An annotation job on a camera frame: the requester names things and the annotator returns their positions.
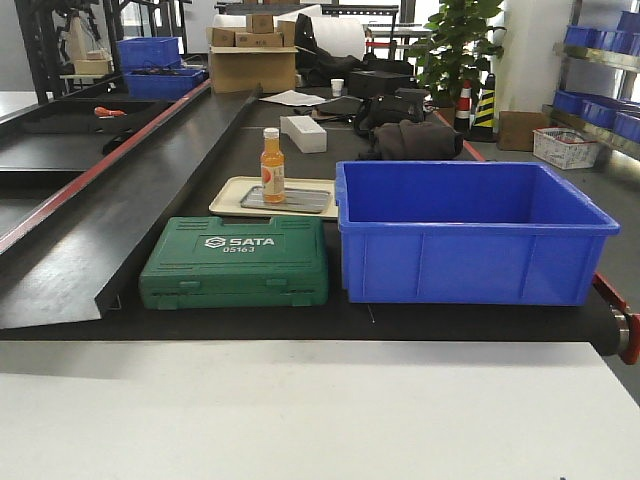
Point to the small grey metal tray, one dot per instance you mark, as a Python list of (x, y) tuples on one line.
[(296, 200)]

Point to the beige plastic tray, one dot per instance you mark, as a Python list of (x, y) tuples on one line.
[(228, 202)]

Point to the large blue plastic bin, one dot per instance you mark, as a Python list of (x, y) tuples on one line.
[(466, 232)]

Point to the orange juice bottle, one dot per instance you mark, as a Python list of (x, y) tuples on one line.
[(272, 163)]

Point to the white rectangular box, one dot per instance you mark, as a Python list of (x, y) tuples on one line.
[(305, 133)]

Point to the green SATA tool case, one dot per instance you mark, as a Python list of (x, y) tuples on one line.
[(204, 262)]

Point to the dark cloth bundle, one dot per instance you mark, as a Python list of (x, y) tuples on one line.
[(413, 141)]

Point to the white paper sheet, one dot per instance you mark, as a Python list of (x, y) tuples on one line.
[(294, 98)]

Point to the white paper cup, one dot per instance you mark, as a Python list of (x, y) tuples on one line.
[(337, 85)]

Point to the black bag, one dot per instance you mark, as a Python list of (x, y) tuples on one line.
[(379, 110)]

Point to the black equipment case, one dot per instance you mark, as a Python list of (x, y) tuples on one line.
[(367, 84)]

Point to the red white traffic cone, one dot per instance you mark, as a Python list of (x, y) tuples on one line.
[(463, 108)]

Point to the large open cardboard box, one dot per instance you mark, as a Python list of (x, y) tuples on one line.
[(236, 69)]

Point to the black yellow traffic cone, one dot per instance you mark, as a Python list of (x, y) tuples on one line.
[(482, 129)]

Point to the white foam roll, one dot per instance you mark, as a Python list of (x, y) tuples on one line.
[(339, 36)]

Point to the blue crate lower stacked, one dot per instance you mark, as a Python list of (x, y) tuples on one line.
[(167, 85)]

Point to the blue crate stacked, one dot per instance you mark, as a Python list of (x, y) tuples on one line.
[(167, 85), (148, 52)]

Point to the brown cardboard box on floor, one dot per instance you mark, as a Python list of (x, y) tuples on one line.
[(515, 129)]

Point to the green potted plant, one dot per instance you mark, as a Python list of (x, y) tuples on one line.
[(457, 48)]

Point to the blue crate upper stacked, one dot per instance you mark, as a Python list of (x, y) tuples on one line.
[(148, 52)]

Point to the orange handled tool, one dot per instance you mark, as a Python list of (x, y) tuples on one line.
[(103, 112)]

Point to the white wire basket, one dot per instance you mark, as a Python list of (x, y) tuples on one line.
[(564, 148)]

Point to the black angled guide rail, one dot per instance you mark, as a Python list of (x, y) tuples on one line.
[(70, 259)]

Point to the red conveyor end bracket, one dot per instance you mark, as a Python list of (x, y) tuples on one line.
[(626, 319)]

